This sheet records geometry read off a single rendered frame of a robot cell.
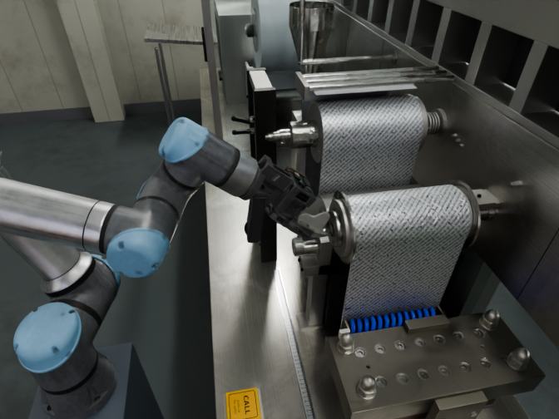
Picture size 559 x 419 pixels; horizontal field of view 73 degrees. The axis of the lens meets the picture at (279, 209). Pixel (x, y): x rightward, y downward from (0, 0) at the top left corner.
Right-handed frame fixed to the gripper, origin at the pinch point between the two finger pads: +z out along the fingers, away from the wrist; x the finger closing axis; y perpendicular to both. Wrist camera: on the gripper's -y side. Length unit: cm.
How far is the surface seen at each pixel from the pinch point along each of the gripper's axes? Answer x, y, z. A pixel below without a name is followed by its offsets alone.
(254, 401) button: -17.1, -34.6, 6.9
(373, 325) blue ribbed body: -10.8, -8.2, 20.8
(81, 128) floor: 337, -194, -40
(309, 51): 66, 22, 0
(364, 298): -7.7, -4.8, 15.7
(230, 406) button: -17.0, -37.9, 3.0
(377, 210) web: -4.1, 11.8, 2.8
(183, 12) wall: 366, -42, -13
